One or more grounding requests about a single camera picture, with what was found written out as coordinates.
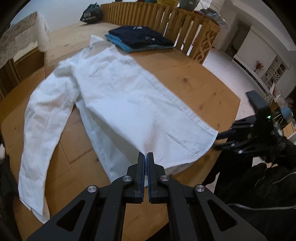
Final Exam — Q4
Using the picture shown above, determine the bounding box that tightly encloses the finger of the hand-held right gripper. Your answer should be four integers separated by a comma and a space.
216, 117, 255, 140
213, 136, 257, 154

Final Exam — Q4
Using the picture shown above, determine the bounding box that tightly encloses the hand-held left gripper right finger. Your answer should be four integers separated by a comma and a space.
147, 152, 269, 241

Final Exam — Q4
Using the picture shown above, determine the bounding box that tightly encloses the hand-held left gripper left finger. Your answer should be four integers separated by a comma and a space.
26, 152, 146, 241

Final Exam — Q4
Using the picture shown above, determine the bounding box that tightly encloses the white button-up shirt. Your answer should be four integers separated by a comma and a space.
18, 35, 219, 224

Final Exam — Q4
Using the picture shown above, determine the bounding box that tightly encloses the pile of dark clothes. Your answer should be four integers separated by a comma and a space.
0, 132, 21, 241

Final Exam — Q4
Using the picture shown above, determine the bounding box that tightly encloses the person's right hand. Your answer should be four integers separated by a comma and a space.
264, 133, 296, 163

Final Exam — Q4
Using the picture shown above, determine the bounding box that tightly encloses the person's right leg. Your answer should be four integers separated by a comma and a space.
205, 148, 252, 186

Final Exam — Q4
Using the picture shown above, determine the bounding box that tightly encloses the person's black jacket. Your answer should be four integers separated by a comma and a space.
215, 162, 296, 241

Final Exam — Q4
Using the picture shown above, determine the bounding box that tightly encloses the white shelf unit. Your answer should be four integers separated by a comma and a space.
232, 23, 292, 91

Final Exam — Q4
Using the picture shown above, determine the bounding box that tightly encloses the grey plastic bag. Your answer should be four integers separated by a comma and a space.
200, 8, 228, 26

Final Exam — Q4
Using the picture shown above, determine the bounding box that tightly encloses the wooden slatted railing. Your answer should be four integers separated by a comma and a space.
100, 1, 221, 65

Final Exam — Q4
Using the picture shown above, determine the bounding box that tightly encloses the folded blue garment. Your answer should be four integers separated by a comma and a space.
105, 34, 174, 53

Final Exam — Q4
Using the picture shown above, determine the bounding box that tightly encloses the folded navy shirt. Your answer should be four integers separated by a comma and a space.
109, 26, 174, 49

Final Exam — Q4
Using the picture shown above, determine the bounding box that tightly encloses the white lace tablecloth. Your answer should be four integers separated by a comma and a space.
0, 11, 50, 69

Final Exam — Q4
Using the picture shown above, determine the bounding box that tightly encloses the black drawstring bag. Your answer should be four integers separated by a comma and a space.
80, 3, 104, 24

